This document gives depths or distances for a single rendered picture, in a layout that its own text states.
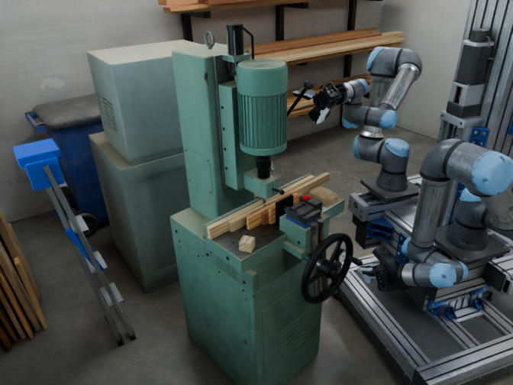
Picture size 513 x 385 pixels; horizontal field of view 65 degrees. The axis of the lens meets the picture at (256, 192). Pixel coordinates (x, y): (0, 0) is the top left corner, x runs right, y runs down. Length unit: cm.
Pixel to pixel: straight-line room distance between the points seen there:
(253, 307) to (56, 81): 251
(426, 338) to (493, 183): 113
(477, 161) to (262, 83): 68
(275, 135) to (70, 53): 237
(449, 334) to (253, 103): 148
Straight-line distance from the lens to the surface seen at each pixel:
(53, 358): 256
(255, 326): 170
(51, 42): 350
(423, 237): 149
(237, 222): 156
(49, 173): 185
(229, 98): 150
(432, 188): 139
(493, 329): 239
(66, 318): 274
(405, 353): 210
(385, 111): 169
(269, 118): 140
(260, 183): 155
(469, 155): 128
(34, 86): 353
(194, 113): 164
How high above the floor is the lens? 180
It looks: 29 degrees down
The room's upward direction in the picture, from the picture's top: 2 degrees counter-clockwise
